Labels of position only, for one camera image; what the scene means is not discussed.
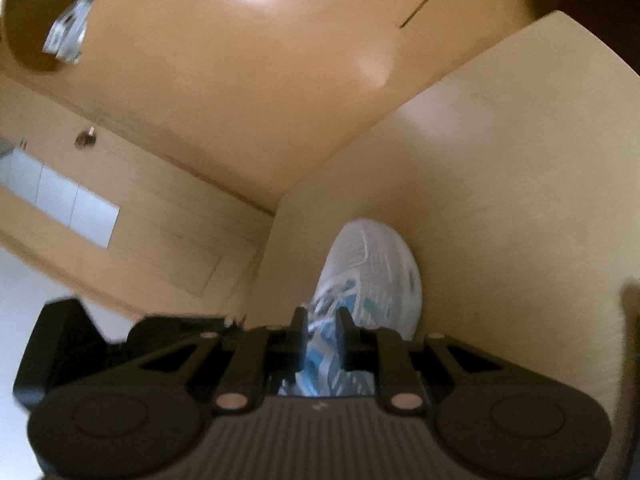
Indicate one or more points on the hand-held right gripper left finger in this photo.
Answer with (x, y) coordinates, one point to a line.
(299, 340)

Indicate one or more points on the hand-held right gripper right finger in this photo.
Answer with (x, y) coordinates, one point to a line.
(346, 337)

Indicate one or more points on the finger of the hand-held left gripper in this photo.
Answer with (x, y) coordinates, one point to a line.
(175, 324)

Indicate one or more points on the white and blue sneaker shoe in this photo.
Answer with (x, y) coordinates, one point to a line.
(370, 270)

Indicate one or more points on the round metal cabinet knob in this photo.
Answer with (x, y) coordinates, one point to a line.
(85, 138)

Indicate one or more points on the wooden wardrobe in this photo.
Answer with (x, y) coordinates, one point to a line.
(225, 85)

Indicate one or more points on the pile of printed paper packets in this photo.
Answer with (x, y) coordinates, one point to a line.
(65, 35)

